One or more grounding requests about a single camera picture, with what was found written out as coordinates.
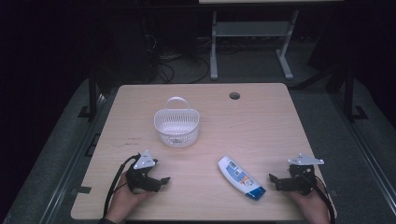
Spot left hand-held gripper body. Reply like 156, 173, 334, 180
125, 149, 162, 194

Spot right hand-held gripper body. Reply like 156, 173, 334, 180
287, 152, 325, 196

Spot white and blue shampoo bottle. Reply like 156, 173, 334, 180
217, 155, 267, 202

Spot white plastic basket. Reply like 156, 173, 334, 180
153, 96, 201, 148

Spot person's left hand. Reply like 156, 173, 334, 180
106, 172, 148, 220

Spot black metal stand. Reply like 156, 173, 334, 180
342, 63, 369, 123
78, 69, 101, 121

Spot dark computer tower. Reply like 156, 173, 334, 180
94, 6, 158, 87

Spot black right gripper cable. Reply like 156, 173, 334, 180
312, 175, 336, 224

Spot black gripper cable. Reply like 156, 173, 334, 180
102, 153, 142, 218
312, 175, 336, 224

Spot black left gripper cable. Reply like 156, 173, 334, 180
102, 153, 142, 218

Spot aluminium floor rail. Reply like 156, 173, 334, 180
38, 92, 120, 224
329, 91, 396, 216

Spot black floor cables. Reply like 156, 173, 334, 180
153, 34, 211, 85

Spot grey metal desk frame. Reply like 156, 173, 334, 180
199, 0, 344, 81

